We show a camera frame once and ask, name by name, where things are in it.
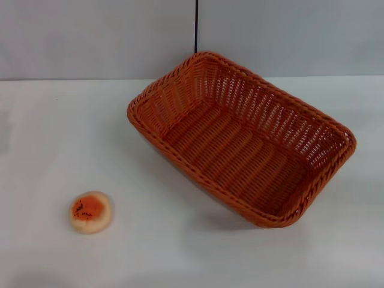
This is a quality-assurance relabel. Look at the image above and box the orange woven plastic basket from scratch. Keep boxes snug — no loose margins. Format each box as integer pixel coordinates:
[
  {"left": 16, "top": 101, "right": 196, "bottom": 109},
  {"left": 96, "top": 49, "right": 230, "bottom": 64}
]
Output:
[{"left": 126, "top": 50, "right": 358, "bottom": 229}]

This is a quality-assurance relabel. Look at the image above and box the round bread bun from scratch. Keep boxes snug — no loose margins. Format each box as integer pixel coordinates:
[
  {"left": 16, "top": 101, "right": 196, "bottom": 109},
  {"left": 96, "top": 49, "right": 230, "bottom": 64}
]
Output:
[{"left": 68, "top": 191, "right": 113, "bottom": 234}]

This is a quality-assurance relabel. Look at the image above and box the black vertical wall strip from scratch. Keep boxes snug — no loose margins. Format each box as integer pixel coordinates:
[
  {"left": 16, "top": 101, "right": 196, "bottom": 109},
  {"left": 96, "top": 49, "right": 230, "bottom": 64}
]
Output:
[{"left": 193, "top": 0, "right": 200, "bottom": 53}]

